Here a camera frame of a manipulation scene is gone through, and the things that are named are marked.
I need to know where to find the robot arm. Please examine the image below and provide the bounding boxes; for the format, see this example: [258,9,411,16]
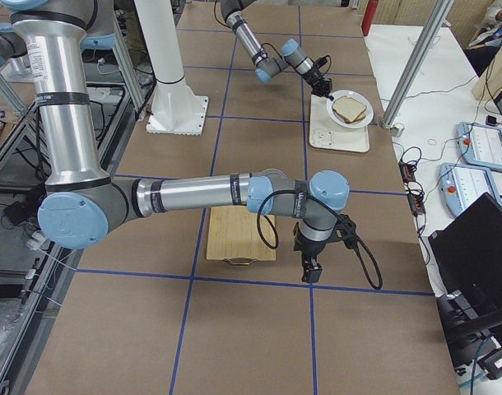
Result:
[221,1,332,100]
[0,1,350,283]

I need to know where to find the black laptop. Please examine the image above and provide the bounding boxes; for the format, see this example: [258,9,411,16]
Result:
[428,193,502,309]

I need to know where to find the wooden cutting board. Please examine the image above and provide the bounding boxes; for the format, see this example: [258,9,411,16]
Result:
[206,206,277,266]

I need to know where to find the black orange cable adapters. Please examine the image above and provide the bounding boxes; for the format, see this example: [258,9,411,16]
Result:
[398,146,427,237]

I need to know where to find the black monitor stand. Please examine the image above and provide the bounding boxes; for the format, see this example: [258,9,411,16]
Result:
[436,292,502,380]

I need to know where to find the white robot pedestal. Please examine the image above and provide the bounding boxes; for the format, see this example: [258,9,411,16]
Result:
[135,0,209,136]

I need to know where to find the lower teach pendant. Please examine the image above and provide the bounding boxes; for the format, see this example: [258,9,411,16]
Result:
[439,163,502,217]

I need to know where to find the aluminium frame post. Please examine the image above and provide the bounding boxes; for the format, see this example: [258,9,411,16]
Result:
[380,0,454,133]

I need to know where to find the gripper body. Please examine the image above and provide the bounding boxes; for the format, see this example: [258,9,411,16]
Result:
[293,224,337,272]
[302,55,332,97]

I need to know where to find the small metal cylinder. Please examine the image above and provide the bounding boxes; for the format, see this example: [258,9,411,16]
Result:
[390,123,405,138]

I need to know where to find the teach pendant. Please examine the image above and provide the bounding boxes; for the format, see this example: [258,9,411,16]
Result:
[439,163,502,217]
[456,122,502,173]

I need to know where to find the cream bear serving tray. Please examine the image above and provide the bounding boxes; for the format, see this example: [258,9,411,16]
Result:
[309,90,374,153]

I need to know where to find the white round plate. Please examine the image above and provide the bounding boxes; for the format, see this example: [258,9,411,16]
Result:
[326,90,374,128]

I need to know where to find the red fire extinguisher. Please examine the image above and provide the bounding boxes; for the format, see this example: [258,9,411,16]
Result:
[361,0,379,37]

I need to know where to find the upper teach pendant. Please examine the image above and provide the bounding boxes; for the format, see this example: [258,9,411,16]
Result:
[456,122,502,173]

